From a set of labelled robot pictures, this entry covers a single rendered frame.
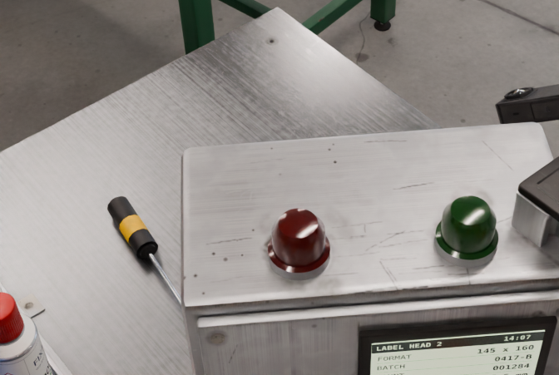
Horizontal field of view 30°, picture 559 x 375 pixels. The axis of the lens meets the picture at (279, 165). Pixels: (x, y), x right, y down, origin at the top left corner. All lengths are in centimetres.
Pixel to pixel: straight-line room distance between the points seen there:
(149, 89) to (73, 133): 13
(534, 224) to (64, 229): 96
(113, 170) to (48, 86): 145
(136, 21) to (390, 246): 257
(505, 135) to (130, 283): 83
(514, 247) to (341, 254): 7
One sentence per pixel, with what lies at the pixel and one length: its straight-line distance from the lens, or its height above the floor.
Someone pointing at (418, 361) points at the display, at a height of 144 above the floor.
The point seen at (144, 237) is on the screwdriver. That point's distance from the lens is 127.
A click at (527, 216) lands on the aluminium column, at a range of 44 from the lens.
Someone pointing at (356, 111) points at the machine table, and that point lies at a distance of 144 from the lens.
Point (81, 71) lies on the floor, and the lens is 285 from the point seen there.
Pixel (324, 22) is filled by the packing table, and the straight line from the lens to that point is 263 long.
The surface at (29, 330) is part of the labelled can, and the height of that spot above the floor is 105.
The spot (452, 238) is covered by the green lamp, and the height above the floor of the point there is 149.
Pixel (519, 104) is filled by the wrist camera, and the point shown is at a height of 112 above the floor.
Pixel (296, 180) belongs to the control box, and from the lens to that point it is 47.
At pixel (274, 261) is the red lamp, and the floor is 148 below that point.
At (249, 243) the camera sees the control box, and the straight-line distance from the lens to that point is 44.
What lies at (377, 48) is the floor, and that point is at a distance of 284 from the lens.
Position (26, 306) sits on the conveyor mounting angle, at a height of 83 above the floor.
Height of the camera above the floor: 182
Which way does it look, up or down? 46 degrees down
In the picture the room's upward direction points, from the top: 3 degrees counter-clockwise
